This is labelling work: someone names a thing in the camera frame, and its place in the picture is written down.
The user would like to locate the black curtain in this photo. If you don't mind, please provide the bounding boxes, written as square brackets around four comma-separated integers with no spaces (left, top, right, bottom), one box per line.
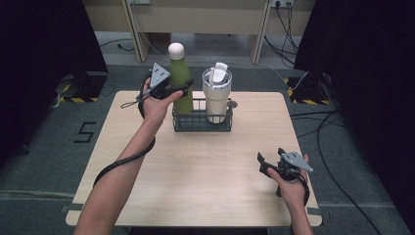
[293,0,415,226]
[0,0,109,165]

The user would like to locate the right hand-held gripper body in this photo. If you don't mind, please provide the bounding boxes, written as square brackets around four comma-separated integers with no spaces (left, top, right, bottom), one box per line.
[275,151,314,182]

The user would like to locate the person's right hand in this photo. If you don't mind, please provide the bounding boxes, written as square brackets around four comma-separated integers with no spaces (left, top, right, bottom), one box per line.
[266,154,311,207]

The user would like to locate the beige desk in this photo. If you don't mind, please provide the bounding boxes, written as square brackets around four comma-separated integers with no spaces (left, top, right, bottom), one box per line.
[81,0,316,65]

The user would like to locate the person's left hand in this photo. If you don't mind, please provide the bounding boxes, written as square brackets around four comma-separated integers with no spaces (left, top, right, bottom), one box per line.
[142,77,185,127]

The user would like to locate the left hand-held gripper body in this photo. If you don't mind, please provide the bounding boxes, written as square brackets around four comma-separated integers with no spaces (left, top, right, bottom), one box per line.
[143,62,174,101]

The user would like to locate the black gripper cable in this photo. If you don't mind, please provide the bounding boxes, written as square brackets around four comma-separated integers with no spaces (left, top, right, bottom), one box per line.
[295,174,311,208]
[92,76,158,188]

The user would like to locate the black hanging cables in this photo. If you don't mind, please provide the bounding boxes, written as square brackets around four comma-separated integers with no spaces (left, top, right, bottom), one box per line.
[263,0,300,67]

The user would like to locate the white wall socket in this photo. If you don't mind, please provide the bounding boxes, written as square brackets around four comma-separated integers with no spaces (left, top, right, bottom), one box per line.
[270,0,295,9]

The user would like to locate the black floor cables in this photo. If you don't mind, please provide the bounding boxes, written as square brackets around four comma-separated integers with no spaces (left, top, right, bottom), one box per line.
[289,110,384,235]

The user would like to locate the black stand base striped tape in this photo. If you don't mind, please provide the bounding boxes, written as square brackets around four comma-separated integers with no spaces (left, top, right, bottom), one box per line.
[283,71,331,106]
[58,71,109,104]

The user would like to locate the white tumbler with clear lid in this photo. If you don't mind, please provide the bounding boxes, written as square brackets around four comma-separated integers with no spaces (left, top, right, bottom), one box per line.
[202,62,234,124]

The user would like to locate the dark wire rack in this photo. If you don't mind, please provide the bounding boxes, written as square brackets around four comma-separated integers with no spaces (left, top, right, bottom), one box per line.
[171,97,239,133]

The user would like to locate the green bottle with white cap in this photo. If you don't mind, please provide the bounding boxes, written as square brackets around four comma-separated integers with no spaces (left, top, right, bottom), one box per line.
[167,42,195,116]

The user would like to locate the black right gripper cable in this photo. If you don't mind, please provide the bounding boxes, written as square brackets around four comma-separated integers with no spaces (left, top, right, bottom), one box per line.
[295,174,311,208]

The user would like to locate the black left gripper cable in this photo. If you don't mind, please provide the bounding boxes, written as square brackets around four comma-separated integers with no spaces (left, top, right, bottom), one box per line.
[92,76,158,188]

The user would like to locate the short black cable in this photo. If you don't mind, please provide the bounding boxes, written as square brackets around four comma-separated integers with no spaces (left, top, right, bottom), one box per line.
[98,37,135,53]

